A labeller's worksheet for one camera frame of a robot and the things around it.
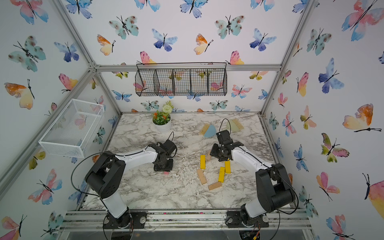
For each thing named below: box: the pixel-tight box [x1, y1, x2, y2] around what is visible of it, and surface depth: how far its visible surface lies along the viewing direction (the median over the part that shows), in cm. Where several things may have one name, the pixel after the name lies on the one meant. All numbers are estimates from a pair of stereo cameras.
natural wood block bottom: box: [208, 182, 222, 191], surface depth 86 cm
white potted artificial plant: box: [152, 100, 174, 134], surface depth 103 cm
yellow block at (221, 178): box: [218, 166, 225, 183], surface depth 90 cm
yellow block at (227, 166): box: [224, 160, 231, 174], surface depth 93 cm
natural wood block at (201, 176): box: [197, 168, 207, 185], surface depth 90 cm
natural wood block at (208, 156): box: [206, 149, 211, 161], surface depth 98 cm
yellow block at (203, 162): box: [200, 154, 207, 170], surface depth 95 cm
